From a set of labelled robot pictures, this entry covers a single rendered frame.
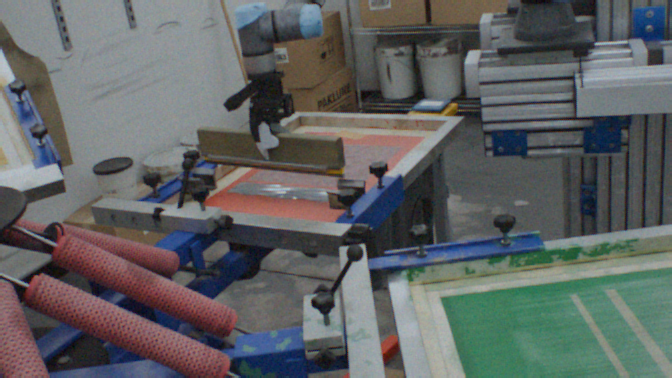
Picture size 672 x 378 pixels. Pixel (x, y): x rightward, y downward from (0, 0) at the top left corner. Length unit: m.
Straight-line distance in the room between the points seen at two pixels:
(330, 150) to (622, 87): 0.67
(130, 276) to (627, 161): 1.45
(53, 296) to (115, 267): 0.14
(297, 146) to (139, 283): 0.68
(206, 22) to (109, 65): 0.88
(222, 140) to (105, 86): 2.36
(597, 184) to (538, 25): 0.56
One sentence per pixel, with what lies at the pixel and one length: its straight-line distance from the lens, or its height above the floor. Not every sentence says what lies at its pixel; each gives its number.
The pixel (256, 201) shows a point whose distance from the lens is 1.90.
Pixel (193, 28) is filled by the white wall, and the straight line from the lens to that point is 4.75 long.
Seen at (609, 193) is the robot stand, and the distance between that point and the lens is 2.25.
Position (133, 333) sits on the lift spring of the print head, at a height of 1.14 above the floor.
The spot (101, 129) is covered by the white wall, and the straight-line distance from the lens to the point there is 4.18.
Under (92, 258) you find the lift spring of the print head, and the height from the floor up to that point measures 1.20.
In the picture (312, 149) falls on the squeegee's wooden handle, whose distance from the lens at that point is 1.73.
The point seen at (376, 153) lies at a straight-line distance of 2.10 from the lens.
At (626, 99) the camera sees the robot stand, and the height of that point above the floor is 1.14.
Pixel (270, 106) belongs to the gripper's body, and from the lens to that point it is 1.73.
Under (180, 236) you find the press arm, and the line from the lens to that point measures 1.58.
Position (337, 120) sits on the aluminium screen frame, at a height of 0.98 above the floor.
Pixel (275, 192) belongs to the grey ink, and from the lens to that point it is 1.92.
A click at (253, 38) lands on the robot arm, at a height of 1.38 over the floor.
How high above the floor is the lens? 1.68
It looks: 23 degrees down
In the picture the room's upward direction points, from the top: 8 degrees counter-clockwise
